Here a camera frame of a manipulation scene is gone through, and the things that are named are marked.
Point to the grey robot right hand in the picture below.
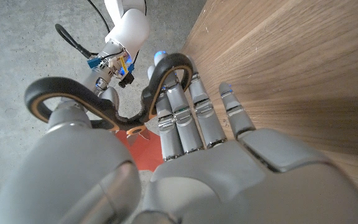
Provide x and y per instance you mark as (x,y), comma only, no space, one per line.
(110,96)

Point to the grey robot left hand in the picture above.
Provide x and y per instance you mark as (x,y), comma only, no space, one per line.
(213,186)

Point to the red origami paper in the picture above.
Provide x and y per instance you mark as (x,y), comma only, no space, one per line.
(145,155)

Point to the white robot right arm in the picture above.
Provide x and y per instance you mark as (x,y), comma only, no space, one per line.
(129,31)

